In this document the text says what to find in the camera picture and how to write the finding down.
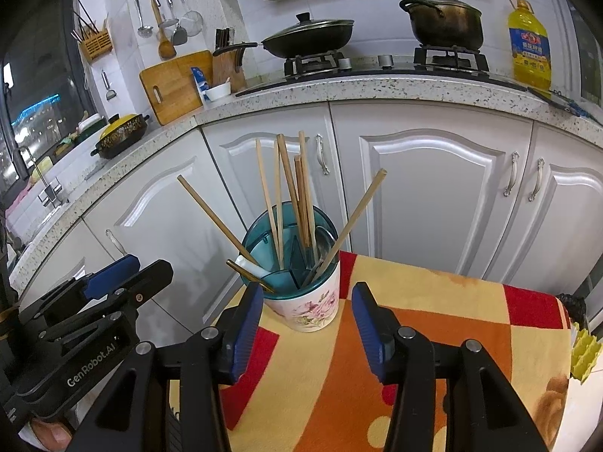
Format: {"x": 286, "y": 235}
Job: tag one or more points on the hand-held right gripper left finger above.
{"x": 247, "y": 329}

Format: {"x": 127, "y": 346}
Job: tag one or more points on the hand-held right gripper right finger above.
{"x": 367, "y": 334}

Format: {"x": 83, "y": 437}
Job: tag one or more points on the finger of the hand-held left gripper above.
{"x": 141, "y": 285}
{"x": 113, "y": 273}

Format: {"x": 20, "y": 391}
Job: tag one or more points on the white floral utensil holder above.
{"x": 306, "y": 308}

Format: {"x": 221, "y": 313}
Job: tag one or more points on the white ceramic spoon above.
{"x": 247, "y": 263}

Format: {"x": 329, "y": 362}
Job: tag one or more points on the metal spoon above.
{"x": 324, "y": 245}

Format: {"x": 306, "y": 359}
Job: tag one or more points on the wooden chopstick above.
{"x": 264, "y": 183}
{"x": 304, "y": 160}
{"x": 212, "y": 214}
{"x": 362, "y": 207}
{"x": 288, "y": 174}
{"x": 298, "y": 174}
{"x": 279, "y": 207}

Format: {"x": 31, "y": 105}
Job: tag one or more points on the printed blanket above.
{"x": 447, "y": 301}

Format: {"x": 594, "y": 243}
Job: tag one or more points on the steel faucet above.
{"x": 49, "y": 193}

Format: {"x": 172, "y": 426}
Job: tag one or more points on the yellow-lidded casserole pot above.
{"x": 120, "y": 134}

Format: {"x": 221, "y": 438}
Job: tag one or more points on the metal peeler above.
{"x": 109, "y": 89}

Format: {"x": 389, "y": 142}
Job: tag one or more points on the wooden cutting board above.
{"x": 174, "y": 89}

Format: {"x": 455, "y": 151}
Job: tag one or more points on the window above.
{"x": 42, "y": 80}
{"x": 586, "y": 56}

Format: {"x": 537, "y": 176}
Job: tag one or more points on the black bag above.
{"x": 572, "y": 308}

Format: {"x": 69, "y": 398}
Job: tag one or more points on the small white bowl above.
{"x": 217, "y": 92}

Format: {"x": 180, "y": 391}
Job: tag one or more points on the blue white packet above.
{"x": 199, "y": 82}

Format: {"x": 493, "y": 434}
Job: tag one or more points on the yellow plastic tray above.
{"x": 584, "y": 355}

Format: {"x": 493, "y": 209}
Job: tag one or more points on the wooden knife block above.
{"x": 228, "y": 70}

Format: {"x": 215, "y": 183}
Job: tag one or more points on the wooden spatula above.
{"x": 166, "y": 47}

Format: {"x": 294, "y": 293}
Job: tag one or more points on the metal ladle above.
{"x": 145, "y": 30}

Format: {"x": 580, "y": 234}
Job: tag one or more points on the metal skimmer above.
{"x": 169, "y": 22}

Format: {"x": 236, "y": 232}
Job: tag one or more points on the mesh strainer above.
{"x": 193, "y": 21}

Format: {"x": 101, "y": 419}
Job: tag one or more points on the silver stove knob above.
{"x": 386, "y": 61}
{"x": 346, "y": 63}

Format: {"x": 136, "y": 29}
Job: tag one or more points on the black gas stove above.
{"x": 311, "y": 63}

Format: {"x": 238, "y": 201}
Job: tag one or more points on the black wok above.
{"x": 306, "y": 48}

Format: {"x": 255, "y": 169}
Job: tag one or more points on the glass wok lid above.
{"x": 311, "y": 26}

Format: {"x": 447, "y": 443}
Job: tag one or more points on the black stockpot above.
{"x": 447, "y": 30}

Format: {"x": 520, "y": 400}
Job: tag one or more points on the yellow oil bottle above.
{"x": 530, "y": 52}

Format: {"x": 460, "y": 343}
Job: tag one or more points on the black pot lid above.
{"x": 440, "y": 2}

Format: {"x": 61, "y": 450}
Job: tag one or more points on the wooden wall chopstick basket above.
{"x": 96, "y": 47}

